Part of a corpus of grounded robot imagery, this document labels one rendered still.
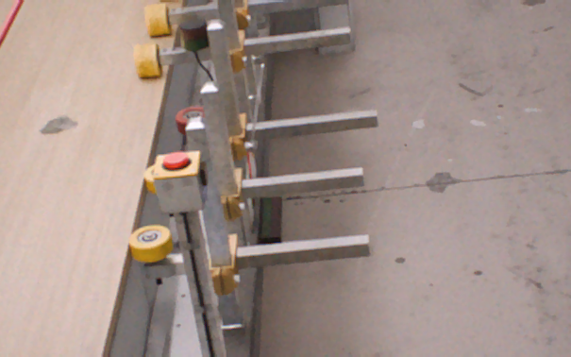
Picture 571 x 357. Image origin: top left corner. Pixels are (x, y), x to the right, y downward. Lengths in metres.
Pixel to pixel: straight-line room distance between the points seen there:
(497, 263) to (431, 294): 0.24
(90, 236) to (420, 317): 1.39
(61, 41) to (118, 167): 0.77
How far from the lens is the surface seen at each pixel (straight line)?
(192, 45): 2.61
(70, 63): 3.16
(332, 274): 3.74
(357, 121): 2.74
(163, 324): 2.59
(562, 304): 3.57
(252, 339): 2.37
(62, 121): 2.83
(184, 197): 1.89
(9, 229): 2.49
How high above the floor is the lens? 2.12
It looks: 29 degrees down
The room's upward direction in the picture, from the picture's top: 9 degrees counter-clockwise
